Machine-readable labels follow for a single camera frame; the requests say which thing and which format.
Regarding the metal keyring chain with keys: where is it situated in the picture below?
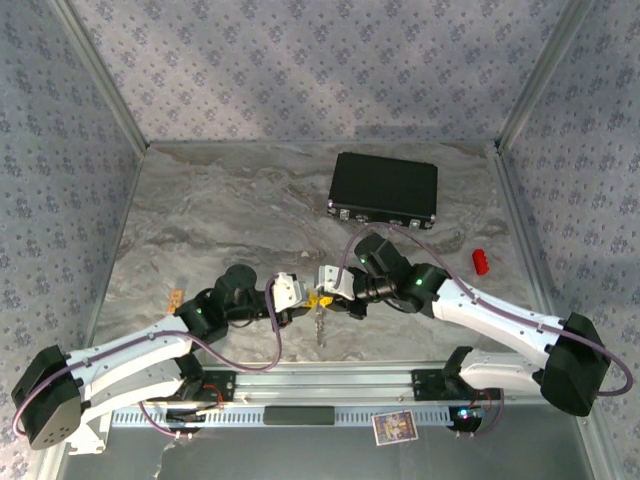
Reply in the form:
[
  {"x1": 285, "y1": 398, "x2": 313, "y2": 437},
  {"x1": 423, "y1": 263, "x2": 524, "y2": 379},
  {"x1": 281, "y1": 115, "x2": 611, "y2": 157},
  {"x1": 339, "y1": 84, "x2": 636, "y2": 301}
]
[{"x1": 312, "y1": 299, "x2": 329, "y2": 348}]

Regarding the black hard case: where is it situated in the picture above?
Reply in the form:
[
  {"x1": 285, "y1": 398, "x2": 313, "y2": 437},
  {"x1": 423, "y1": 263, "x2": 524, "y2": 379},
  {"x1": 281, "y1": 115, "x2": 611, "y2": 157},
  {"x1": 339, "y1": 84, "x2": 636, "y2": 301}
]
[{"x1": 327, "y1": 152, "x2": 440, "y2": 232}]

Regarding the colourful picture card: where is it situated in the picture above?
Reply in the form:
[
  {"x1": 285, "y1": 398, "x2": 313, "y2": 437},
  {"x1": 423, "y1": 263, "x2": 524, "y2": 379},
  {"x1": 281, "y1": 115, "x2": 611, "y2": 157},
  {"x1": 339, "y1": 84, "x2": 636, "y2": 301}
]
[{"x1": 371, "y1": 409, "x2": 419, "y2": 446}]

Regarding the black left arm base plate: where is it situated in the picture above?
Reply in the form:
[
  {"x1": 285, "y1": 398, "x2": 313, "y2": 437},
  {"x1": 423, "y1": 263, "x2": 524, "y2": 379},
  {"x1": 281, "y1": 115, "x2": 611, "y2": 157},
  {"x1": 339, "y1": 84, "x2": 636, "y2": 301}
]
[{"x1": 164, "y1": 368, "x2": 237, "y2": 434}]

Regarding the aluminium mounting rail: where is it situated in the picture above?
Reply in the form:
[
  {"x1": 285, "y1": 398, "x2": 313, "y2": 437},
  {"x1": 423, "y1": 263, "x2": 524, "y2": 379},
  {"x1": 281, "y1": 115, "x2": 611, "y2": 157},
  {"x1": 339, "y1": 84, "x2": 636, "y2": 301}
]
[{"x1": 54, "y1": 363, "x2": 599, "y2": 407}]

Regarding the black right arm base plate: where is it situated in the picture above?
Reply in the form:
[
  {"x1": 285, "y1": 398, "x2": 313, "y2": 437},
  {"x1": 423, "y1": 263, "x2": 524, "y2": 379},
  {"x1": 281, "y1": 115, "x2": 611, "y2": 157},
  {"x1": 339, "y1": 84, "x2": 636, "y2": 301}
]
[{"x1": 410, "y1": 368, "x2": 502, "y2": 432}]

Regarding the black pad on duct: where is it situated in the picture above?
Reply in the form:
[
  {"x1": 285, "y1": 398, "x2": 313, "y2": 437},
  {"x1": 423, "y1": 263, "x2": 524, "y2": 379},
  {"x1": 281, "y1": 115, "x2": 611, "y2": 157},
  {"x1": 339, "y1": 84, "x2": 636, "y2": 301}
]
[{"x1": 263, "y1": 406, "x2": 336, "y2": 427}]

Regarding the slotted grey cable duct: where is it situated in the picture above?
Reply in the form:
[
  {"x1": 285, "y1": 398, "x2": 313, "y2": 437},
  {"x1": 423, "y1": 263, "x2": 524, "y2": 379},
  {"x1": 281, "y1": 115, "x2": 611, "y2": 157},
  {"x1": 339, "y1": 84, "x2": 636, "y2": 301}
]
[{"x1": 110, "y1": 405, "x2": 482, "y2": 429}]

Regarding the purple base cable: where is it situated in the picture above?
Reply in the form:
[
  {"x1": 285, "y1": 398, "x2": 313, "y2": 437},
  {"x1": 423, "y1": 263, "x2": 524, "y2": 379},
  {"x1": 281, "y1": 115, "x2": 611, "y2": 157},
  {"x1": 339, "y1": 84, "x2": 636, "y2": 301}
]
[
  {"x1": 455, "y1": 387, "x2": 504, "y2": 439},
  {"x1": 137, "y1": 399, "x2": 197, "y2": 442}
]

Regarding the aluminium corner post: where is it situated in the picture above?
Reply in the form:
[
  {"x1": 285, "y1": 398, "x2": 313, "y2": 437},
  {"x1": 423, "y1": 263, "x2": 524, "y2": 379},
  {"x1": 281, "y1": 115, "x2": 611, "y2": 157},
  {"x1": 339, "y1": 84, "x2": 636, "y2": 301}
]
[
  {"x1": 496, "y1": 0, "x2": 597, "y2": 151},
  {"x1": 49, "y1": 0, "x2": 150, "y2": 150}
]

